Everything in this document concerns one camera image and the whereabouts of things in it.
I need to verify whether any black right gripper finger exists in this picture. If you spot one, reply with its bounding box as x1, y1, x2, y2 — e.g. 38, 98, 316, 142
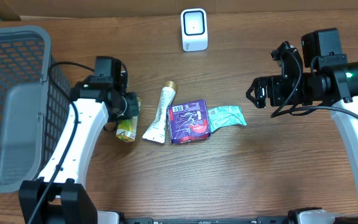
246, 78, 265, 93
246, 90, 267, 108

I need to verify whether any green yellow snack pouch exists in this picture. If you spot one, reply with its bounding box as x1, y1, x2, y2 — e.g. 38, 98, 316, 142
116, 97, 142, 142

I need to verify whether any white tube gold cap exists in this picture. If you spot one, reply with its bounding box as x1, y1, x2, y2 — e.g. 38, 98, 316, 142
142, 81, 178, 144

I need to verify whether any teal wipes packet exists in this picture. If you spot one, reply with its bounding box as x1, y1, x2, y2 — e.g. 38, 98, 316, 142
208, 105, 247, 133

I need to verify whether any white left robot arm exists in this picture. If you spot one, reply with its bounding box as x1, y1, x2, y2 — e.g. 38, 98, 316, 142
19, 56, 139, 224

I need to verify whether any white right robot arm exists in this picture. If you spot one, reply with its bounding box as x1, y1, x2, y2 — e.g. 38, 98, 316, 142
246, 28, 358, 223

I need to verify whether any white barcode scanner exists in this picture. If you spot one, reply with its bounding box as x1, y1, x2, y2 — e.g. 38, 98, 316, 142
180, 8, 208, 52

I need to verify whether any grey plastic basket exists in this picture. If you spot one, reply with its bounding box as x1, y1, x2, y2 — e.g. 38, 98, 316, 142
0, 26, 70, 194

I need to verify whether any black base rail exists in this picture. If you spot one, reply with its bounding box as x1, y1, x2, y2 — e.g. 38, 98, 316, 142
98, 207, 354, 224

